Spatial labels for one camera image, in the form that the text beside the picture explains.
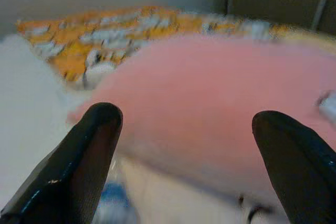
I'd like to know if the yellow cat print quilt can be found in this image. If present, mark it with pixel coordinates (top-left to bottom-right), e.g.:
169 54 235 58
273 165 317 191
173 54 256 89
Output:
91 31 336 224

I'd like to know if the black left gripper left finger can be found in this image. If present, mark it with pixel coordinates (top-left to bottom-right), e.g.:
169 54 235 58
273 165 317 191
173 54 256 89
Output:
0 102 123 224

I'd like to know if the orange cat print blanket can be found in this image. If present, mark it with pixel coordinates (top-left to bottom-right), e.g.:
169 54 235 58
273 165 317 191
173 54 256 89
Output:
15 5 292 84

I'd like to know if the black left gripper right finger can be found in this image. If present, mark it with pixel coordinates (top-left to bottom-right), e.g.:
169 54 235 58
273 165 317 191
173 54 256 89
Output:
251 110 336 224

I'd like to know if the pink pillow with cat print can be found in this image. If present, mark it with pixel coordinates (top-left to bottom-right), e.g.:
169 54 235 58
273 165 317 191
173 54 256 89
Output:
67 36 336 204

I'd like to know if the white quilted mattress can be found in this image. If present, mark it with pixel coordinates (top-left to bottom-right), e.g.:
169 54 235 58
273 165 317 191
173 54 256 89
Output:
0 34 95 209

